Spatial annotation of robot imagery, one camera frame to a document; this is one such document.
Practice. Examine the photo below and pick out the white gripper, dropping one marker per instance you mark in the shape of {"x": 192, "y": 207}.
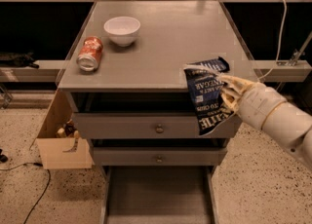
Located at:
{"x": 259, "y": 103}

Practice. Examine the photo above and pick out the blue chip bag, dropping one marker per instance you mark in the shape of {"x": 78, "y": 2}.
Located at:
{"x": 204, "y": 88}

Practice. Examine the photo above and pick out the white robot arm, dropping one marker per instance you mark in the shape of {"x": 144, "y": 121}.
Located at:
{"x": 291, "y": 128}

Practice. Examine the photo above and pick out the grey drawer cabinet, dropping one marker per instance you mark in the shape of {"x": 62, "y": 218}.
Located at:
{"x": 147, "y": 76}

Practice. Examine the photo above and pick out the bottom grey drawer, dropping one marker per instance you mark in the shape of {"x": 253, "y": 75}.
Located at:
{"x": 158, "y": 195}

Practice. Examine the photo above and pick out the grey drawer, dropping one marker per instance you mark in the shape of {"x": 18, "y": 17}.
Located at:
{"x": 158, "y": 156}
{"x": 136, "y": 126}
{"x": 158, "y": 195}

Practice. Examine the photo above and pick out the middle grey drawer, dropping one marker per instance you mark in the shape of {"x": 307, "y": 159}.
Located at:
{"x": 158, "y": 156}

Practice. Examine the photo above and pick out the top grey drawer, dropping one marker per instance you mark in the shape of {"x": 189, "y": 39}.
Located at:
{"x": 136, "y": 126}

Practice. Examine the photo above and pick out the dark blue snack bar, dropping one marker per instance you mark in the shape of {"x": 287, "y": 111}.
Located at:
{"x": 219, "y": 64}

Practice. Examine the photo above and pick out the white ceramic bowl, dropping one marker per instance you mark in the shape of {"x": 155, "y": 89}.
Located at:
{"x": 122, "y": 31}

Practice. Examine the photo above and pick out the orange soda can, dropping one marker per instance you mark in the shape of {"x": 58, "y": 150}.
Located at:
{"x": 90, "y": 54}

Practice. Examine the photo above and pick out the items inside cardboard box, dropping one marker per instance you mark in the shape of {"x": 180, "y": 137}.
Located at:
{"x": 68, "y": 130}

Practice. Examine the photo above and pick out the cardboard box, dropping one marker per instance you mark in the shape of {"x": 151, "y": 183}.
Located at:
{"x": 51, "y": 148}

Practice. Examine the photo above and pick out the black object on shelf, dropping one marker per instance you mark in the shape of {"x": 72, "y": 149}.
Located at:
{"x": 17, "y": 60}

